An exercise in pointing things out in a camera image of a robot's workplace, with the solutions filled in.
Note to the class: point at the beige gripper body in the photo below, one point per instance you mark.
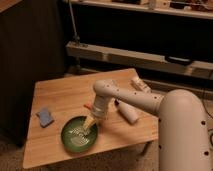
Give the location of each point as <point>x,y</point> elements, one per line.
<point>90,121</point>

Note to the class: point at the green ceramic bowl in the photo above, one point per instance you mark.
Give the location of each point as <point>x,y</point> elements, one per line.
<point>75,138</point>

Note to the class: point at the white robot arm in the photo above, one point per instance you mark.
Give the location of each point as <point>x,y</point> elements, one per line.
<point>183,134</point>

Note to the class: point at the wooden table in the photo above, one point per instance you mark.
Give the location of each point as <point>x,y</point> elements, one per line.
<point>64,98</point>

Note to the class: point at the blue sponge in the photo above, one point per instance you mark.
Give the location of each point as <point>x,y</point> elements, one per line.
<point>45,117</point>

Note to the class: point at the small white box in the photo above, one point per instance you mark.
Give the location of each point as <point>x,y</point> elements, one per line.
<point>140,85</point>

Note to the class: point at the metal stand pole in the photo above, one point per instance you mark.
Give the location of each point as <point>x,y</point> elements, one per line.
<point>76,36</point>

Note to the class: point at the lower wooden shelf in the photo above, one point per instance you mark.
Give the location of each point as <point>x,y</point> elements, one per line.
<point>137,59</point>

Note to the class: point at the wooden shelf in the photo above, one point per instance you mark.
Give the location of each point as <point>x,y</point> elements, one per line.
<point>137,59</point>
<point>141,8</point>

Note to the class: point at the dark cabinet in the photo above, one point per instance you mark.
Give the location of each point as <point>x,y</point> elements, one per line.
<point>31,49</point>

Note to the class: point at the upper wooden shelf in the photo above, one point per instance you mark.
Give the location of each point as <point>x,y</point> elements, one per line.
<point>141,8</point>

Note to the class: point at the black handle on shelf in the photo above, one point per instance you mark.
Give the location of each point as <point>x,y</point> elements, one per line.
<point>179,61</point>

